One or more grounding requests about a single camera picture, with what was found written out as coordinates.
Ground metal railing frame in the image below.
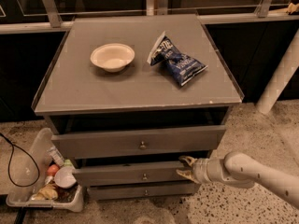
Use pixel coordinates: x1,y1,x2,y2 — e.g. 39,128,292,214
0,0,299,34

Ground red apple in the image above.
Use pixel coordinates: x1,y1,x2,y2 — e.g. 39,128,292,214
47,164,60,176

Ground grey top drawer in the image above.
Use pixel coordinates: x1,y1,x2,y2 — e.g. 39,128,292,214
51,125,226,159

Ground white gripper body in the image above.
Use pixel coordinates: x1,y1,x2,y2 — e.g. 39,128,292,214
192,159,217,184

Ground grey bottom drawer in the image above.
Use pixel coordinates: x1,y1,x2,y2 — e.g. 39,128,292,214
87,181,199,201

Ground white paper bowl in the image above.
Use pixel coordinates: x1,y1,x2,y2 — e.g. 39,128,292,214
90,43,135,73

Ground grey drawer cabinet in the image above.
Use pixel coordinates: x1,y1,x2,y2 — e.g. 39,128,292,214
31,13,245,202

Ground black cable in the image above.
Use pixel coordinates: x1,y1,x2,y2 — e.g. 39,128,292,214
0,132,41,188

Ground white tube in bin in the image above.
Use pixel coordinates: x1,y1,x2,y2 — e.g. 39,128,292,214
48,147,64,167

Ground white pillar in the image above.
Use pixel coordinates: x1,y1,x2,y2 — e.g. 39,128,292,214
256,29,299,114

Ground grey drawer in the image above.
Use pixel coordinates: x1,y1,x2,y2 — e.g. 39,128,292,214
51,125,226,159
73,161,186,187
87,181,199,201

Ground clear plastic bin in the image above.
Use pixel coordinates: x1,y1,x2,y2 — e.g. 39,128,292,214
7,128,84,212

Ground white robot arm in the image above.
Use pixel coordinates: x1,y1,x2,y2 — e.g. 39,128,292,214
177,151,299,208

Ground white bowl in bin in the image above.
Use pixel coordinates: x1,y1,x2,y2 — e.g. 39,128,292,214
54,166,77,189

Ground blue chip bag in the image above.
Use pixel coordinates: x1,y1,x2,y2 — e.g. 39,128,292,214
147,32,207,87

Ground yellow crumpled wrapper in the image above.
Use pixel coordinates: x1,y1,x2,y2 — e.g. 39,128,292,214
31,184,58,201

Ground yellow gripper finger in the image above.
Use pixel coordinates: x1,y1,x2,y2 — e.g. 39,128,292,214
178,156,197,167
177,170,198,183

